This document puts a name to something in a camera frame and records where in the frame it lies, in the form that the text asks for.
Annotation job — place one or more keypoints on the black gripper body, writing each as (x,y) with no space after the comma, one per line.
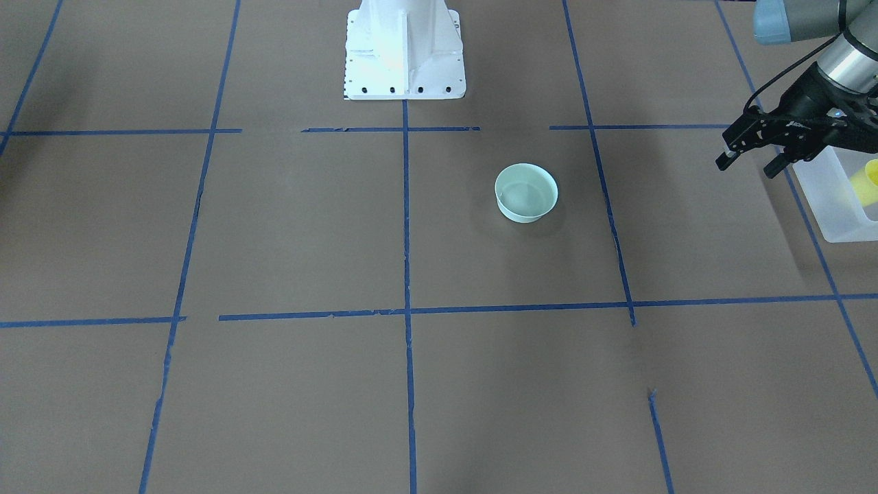
(808,91)

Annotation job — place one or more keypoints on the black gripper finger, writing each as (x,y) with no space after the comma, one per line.
(776,166)
(725,160)

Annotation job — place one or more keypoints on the yellow plastic cup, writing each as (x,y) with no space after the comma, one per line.
(864,183)

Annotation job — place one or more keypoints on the mint green bowl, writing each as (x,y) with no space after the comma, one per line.
(525,192)

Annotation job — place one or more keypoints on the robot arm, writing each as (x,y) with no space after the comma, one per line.
(848,30)

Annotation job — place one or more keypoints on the translucent plastic bin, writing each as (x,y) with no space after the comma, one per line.
(825,184)

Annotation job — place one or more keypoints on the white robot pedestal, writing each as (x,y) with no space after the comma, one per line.
(404,50)

